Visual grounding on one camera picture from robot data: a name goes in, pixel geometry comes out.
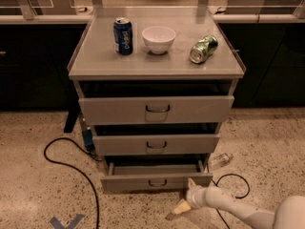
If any black cable left floor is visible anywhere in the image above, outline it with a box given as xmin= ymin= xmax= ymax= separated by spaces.
xmin=43 ymin=137 xmax=102 ymax=229

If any blue Pepsi can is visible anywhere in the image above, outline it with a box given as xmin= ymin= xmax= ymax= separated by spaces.
xmin=113 ymin=17 xmax=133 ymax=55

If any blue power adapter box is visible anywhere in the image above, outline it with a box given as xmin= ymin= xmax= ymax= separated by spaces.
xmin=82 ymin=128 xmax=94 ymax=152

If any grey middle drawer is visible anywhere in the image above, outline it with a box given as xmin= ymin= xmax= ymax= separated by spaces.
xmin=93 ymin=135 xmax=219 ymax=156

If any grey bottom drawer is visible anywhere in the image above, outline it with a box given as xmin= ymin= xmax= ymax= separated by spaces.
xmin=101 ymin=161 xmax=213 ymax=192

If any blue tape mark on floor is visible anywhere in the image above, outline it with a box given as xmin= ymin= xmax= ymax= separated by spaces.
xmin=50 ymin=214 xmax=85 ymax=229

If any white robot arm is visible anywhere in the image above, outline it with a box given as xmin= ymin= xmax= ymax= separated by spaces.
xmin=171 ymin=178 xmax=305 ymax=229

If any grey top drawer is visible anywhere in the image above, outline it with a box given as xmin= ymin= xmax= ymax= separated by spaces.
xmin=79 ymin=96 xmax=234 ymax=125

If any white bowl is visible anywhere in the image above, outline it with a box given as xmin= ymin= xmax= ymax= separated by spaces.
xmin=142 ymin=26 xmax=176 ymax=54

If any green soda can lying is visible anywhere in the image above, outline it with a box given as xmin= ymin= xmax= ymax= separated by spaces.
xmin=190 ymin=35 xmax=218 ymax=64

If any clear plastic bottle on floor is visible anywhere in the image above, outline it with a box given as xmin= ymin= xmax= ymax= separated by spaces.
xmin=209 ymin=153 xmax=234 ymax=170

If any grey drawer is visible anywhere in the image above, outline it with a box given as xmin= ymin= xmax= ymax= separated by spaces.
xmin=93 ymin=135 xmax=219 ymax=156
xmin=101 ymin=161 xmax=213 ymax=192
xmin=79 ymin=96 xmax=234 ymax=125

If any black cable right floor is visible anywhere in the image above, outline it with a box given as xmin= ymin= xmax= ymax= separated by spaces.
xmin=207 ymin=172 xmax=252 ymax=229

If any black cable floor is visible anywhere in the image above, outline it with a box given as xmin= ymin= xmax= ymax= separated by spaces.
xmin=43 ymin=137 xmax=102 ymax=229
xmin=207 ymin=172 xmax=252 ymax=229

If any grey drawer cabinet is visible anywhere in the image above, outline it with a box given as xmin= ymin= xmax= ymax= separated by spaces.
xmin=67 ymin=6 xmax=247 ymax=164

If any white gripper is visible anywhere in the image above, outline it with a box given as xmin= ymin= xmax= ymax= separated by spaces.
xmin=172 ymin=177 xmax=207 ymax=215

